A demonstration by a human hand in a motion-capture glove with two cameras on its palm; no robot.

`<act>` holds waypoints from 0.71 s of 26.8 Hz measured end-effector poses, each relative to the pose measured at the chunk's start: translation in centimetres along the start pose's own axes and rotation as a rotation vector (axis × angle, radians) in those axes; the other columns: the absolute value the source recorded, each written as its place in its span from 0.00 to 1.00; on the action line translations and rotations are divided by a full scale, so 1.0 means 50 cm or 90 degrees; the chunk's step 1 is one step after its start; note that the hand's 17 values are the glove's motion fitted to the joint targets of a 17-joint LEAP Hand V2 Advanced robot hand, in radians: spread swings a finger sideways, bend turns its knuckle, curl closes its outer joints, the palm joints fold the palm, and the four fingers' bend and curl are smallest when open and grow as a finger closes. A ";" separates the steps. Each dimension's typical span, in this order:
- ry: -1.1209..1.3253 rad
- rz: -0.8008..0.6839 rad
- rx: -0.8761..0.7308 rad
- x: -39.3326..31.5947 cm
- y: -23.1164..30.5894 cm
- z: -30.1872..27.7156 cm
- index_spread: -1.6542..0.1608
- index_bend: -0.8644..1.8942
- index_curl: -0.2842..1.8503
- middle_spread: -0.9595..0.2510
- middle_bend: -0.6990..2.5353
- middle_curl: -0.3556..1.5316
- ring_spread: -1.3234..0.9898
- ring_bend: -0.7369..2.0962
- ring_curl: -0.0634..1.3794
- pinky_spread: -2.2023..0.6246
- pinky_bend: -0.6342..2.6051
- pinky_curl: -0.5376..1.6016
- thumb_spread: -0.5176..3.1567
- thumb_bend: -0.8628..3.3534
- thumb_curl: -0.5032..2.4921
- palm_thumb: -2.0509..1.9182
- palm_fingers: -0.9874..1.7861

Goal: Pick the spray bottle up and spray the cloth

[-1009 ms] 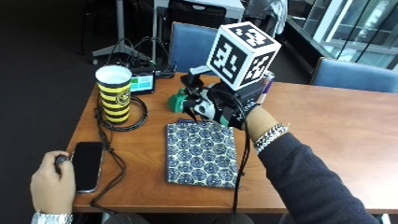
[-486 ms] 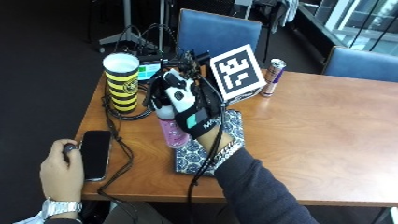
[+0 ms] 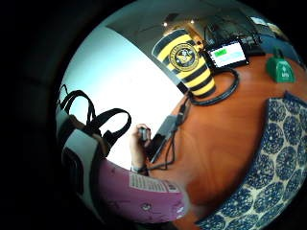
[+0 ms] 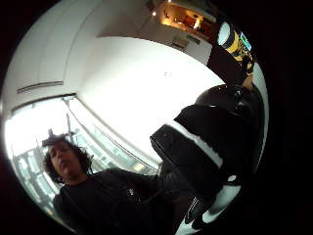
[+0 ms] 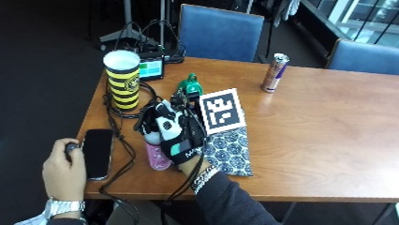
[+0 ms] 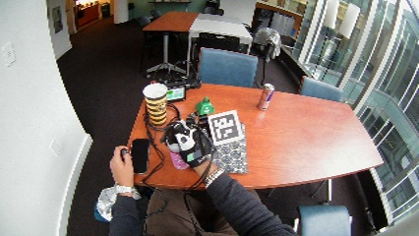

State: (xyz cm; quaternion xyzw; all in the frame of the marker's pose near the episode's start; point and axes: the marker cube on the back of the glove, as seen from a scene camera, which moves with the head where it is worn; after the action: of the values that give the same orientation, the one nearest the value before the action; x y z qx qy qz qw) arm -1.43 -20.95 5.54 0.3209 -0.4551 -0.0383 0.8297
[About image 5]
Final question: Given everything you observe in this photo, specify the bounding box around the small black clicker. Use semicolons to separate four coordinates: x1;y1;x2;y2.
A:
64;142;82;161

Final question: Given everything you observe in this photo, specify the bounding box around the pink bottle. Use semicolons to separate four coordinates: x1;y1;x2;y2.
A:
145;130;173;172

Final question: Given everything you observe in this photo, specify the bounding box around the black smartphone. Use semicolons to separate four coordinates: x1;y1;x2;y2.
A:
81;128;114;182

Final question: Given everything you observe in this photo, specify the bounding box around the white marker cube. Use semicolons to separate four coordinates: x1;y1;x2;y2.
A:
198;87;247;136

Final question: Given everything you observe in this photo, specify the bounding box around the yellow black striped cup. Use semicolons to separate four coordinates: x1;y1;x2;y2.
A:
102;49;142;111

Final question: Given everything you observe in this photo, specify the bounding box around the small screen device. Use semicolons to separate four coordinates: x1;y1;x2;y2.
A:
137;57;166;82

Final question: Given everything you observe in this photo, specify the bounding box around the blue patterned pouch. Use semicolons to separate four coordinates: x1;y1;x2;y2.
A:
201;126;254;177

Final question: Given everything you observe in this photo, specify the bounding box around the silver wristwatch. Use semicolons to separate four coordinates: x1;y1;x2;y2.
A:
44;196;88;220

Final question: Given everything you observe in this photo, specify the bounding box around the grey stand base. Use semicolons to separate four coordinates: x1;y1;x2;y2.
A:
98;0;169;45

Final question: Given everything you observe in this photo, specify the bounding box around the slim drink can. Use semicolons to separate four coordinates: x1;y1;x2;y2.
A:
259;52;290;94

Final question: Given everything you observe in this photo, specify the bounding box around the blue chair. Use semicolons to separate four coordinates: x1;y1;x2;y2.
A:
326;37;399;76
178;3;266;63

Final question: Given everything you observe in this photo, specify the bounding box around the long black cable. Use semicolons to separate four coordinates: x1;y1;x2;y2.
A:
97;82;159;225

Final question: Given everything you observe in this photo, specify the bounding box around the silver chain bracelet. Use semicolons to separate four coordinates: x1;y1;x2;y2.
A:
189;164;221;195

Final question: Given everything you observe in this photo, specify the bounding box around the black glove cable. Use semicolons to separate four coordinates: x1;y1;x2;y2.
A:
159;149;207;225

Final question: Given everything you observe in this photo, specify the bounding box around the bundle of black cables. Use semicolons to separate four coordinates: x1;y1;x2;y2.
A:
113;19;187;65

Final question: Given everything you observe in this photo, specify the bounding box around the window frame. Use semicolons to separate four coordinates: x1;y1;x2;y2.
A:
299;0;399;49

